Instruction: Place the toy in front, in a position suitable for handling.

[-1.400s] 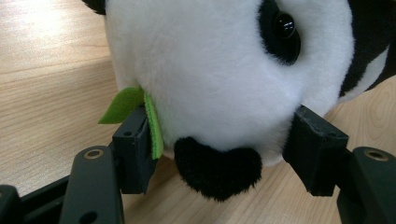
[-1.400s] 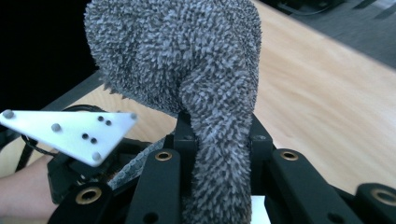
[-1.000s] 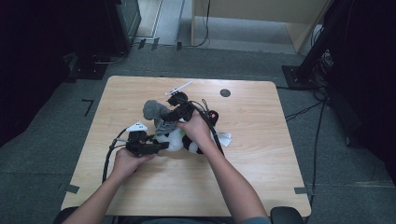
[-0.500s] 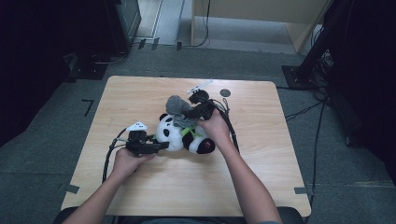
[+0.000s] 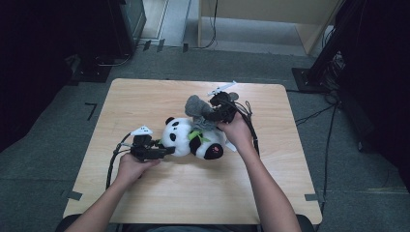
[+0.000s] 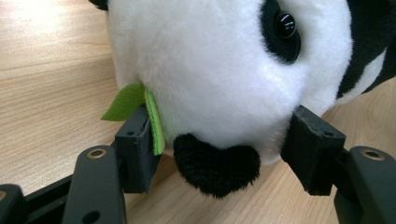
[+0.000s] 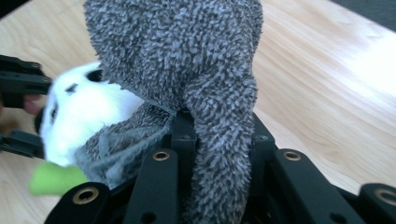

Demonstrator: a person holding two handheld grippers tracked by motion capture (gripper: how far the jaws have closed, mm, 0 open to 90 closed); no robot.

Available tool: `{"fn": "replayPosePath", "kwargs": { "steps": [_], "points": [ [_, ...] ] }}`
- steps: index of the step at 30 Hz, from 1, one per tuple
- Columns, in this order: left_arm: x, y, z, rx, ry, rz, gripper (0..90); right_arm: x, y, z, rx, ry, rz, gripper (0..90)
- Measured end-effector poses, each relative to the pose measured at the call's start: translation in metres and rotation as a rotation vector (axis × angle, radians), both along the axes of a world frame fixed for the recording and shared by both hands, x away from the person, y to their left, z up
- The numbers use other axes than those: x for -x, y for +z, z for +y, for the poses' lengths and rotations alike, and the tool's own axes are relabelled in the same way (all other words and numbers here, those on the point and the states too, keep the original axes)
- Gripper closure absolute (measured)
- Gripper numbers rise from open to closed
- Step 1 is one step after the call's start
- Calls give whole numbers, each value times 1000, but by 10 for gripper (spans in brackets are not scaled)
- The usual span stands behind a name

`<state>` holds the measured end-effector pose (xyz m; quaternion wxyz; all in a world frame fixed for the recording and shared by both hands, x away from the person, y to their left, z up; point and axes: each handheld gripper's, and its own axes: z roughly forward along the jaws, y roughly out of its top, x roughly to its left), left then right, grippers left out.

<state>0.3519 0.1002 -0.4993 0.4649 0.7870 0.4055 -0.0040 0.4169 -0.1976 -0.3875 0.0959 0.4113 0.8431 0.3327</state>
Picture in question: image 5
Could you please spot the black metal stand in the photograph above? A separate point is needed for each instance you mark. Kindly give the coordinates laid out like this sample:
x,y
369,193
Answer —
x,y
322,61

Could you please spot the wooden cabinet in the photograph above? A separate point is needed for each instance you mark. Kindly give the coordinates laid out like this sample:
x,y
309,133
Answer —
x,y
257,13

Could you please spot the black curtain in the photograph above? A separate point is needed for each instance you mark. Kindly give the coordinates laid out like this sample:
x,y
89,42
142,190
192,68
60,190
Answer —
x,y
38,64
380,80

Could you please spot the black cabinet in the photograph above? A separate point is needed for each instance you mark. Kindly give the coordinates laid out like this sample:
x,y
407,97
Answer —
x,y
129,25

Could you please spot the panda plush toy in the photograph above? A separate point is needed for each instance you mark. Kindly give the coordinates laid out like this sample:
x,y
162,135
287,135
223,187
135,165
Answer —
x,y
180,135

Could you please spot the grey cloth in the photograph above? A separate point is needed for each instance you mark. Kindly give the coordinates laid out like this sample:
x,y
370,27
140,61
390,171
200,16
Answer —
x,y
196,106

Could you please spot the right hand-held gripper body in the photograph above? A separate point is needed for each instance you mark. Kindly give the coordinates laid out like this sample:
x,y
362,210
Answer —
x,y
225,109

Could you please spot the person's right hand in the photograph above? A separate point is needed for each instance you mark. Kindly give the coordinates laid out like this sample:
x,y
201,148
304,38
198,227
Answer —
x,y
238,133

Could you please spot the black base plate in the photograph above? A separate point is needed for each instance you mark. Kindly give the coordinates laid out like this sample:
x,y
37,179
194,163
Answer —
x,y
90,72

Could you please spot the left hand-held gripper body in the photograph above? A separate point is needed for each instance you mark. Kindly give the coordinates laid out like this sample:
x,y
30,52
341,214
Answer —
x,y
143,151

